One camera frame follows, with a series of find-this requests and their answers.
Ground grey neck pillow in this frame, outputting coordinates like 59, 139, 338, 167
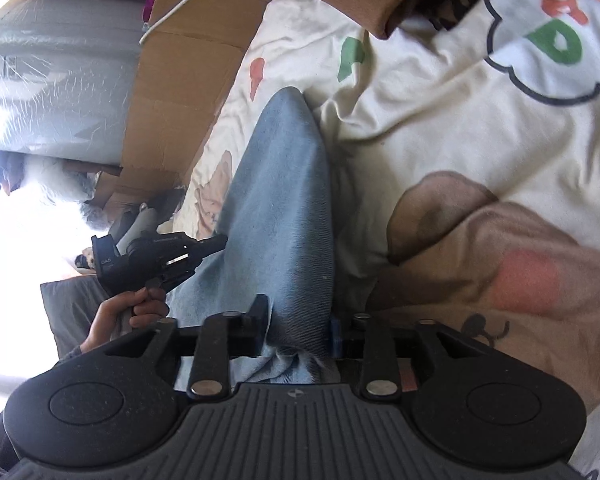
107, 202, 186, 246

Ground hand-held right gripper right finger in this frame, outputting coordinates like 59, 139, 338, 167
330, 312, 521, 401

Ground grey plastic-wrapped mattress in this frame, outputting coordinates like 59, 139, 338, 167
0, 0, 153, 166

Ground blue denim pants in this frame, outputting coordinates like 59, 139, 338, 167
167, 86, 341, 386

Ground dark grey pillow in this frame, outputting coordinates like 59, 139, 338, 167
40, 277, 111, 356

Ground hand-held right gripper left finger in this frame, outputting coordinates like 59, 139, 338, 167
80, 294, 271, 401

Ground cream bear-print blanket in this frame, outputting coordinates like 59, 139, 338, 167
172, 0, 600, 480

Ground person's left hand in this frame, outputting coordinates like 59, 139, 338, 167
80, 287, 168, 353

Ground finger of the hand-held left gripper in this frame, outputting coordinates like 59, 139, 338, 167
194, 234, 228, 261

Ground flat cardboard sheet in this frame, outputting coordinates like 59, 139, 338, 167
95, 0, 288, 221

